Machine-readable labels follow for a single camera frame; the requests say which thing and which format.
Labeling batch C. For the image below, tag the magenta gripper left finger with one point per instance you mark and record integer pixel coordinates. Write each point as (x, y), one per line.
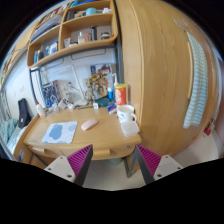
(73, 167)

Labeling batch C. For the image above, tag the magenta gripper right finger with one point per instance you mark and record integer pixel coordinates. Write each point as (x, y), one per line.
(153, 166)

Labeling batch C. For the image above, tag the blue cloud mouse pad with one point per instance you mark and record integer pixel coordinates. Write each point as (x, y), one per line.
(60, 133)

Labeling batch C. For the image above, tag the pink computer mouse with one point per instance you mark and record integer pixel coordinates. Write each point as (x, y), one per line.
(89, 124)

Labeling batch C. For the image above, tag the wooden desk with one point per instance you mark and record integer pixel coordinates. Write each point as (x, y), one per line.
(106, 137)

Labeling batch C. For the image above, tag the clear plastic container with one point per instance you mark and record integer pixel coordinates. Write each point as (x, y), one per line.
(130, 128)

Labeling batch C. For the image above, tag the white mug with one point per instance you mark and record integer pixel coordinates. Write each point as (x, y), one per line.
(126, 113)

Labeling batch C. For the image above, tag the small white bottle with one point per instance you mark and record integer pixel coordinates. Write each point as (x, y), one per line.
(40, 110)

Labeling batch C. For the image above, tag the striped green white towel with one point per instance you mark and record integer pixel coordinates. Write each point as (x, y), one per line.
(199, 92)

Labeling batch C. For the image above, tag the blue small box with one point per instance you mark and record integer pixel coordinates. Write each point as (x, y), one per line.
(111, 108)

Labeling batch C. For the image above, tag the orange wipes canister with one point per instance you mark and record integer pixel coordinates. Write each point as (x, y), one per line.
(120, 94)

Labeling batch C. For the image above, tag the white spray bottle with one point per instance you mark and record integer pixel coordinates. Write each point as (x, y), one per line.
(112, 82)

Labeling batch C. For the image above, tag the colourful poster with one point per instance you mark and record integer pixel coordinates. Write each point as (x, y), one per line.
(100, 74)

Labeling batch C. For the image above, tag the wooden wardrobe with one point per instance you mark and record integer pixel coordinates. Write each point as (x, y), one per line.
(158, 71)

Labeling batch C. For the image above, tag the wooden wall shelf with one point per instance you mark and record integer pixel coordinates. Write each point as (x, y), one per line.
(82, 25)

